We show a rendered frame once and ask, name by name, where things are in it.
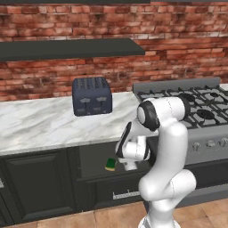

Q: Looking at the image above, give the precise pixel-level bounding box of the dark blue toaster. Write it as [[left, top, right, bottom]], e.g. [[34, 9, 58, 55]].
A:
[[71, 76, 114, 118]]

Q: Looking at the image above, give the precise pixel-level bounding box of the green and yellow sponge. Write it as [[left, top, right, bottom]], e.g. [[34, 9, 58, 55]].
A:
[[104, 158, 118, 172]]

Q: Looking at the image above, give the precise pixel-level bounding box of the dark wall shelf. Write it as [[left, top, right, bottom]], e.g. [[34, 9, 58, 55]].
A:
[[0, 37, 146, 63]]

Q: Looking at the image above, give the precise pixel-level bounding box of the grey gas stove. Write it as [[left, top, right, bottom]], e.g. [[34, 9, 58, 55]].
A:
[[132, 77, 228, 209]]

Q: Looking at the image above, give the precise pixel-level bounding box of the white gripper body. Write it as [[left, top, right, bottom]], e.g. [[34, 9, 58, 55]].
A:
[[122, 159, 139, 173]]

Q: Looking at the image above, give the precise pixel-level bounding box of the dark cupboard door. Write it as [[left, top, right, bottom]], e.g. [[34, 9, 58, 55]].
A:
[[0, 166, 14, 228], [3, 148, 77, 224]]

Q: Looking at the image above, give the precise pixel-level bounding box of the silver drawer handle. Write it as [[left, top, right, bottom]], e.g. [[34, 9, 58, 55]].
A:
[[112, 191, 141, 200]]

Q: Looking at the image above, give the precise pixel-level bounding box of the dark open drawer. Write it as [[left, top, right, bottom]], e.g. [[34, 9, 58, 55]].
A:
[[76, 142, 156, 211]]

